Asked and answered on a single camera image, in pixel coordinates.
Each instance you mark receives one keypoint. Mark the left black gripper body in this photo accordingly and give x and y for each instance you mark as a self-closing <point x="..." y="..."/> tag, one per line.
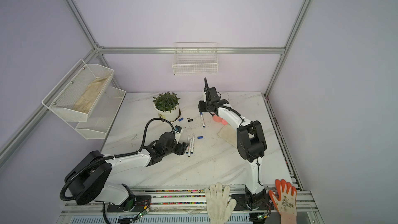
<point x="169" y="151"/>

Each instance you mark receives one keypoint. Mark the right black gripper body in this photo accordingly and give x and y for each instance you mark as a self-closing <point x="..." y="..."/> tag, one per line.
<point x="209" y="104"/>

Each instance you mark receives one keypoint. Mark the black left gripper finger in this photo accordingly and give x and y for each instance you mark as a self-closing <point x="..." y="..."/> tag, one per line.
<point x="180" y="151"/>
<point x="182" y="145"/>

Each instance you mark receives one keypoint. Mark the white marker pen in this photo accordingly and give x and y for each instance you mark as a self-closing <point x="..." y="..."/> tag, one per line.
<point x="191" y="146"/>
<point x="202" y="119"/>
<point x="188" y="145"/>

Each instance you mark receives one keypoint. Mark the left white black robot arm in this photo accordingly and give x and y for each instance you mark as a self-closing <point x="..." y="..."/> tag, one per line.
<point x="90" y="179"/>

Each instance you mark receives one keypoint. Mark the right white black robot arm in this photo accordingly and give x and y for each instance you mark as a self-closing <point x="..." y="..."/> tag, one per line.
<point x="250" y="142"/>

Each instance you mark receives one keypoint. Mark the pink plastic watering can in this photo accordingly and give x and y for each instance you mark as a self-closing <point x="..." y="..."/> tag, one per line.
<point x="219" y="120"/>

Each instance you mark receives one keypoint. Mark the green potted plant white pot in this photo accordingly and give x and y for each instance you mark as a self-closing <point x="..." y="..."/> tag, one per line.
<point x="167" y="106"/>

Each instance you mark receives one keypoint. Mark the white knit glove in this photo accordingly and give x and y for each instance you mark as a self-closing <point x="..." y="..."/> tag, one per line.
<point x="219" y="207"/>

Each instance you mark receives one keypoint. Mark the beige cloth in shelf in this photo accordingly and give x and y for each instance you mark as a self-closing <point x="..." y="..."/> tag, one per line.
<point x="86" y="101"/>

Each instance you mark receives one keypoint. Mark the white mesh two-tier shelf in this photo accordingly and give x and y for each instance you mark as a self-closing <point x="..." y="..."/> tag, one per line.
<point x="97" y="123"/>

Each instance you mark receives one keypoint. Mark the orange white work glove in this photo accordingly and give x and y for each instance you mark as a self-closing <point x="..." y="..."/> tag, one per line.
<point x="285" y="201"/>

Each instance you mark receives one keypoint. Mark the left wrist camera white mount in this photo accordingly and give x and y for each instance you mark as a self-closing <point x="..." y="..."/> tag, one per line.
<point x="178" y="131"/>

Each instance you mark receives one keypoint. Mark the white wire wall basket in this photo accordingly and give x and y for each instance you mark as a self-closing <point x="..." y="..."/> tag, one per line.
<point x="195" y="58"/>

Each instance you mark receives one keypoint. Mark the aluminium frame corner post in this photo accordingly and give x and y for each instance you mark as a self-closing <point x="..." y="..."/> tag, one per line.
<point x="290" y="41"/>

